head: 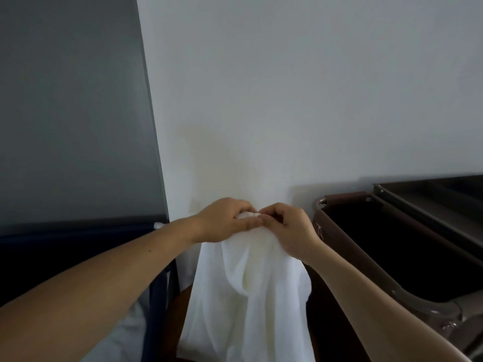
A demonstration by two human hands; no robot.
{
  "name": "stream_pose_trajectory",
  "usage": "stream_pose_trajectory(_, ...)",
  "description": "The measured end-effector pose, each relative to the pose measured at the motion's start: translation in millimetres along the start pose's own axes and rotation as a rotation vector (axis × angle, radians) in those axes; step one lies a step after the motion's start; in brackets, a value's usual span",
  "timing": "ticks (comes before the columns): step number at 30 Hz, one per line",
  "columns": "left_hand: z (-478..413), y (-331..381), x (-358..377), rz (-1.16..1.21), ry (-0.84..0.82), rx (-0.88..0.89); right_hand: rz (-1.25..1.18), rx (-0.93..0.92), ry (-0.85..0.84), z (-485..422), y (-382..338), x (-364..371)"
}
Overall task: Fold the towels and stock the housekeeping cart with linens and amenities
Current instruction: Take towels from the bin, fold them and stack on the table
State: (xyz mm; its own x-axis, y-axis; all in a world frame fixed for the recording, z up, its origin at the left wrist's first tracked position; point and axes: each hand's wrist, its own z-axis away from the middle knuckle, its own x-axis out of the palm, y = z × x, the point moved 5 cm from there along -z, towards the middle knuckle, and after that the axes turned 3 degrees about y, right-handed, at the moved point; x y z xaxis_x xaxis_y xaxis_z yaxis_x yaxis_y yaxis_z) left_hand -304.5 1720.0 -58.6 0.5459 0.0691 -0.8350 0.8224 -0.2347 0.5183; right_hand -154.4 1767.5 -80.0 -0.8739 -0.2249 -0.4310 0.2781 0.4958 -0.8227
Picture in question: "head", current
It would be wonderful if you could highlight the brown housekeeping cart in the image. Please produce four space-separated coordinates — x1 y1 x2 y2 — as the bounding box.
301 175 483 362

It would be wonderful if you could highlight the person's right forearm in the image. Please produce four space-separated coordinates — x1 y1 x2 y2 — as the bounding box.
305 239 472 362

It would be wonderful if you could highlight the round wooden side table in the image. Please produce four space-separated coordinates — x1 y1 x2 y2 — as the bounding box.
162 284 197 362

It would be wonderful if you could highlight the grey door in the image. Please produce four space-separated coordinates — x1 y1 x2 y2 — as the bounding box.
0 0 170 238

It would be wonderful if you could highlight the white towel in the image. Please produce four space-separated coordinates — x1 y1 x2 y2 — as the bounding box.
176 211 316 362

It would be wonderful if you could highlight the person's left hand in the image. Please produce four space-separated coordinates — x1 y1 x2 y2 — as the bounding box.
192 197 264 245

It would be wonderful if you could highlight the person's right hand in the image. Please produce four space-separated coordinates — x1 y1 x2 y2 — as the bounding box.
258 202 326 266

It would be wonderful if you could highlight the navy laundry hamper white frame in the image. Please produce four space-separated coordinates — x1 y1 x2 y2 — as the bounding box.
0 220 180 362

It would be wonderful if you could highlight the white pillowcase black piping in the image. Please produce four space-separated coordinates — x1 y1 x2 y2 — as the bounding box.
81 290 151 362

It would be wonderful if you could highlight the person's left forearm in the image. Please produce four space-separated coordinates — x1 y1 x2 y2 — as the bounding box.
0 216 201 362

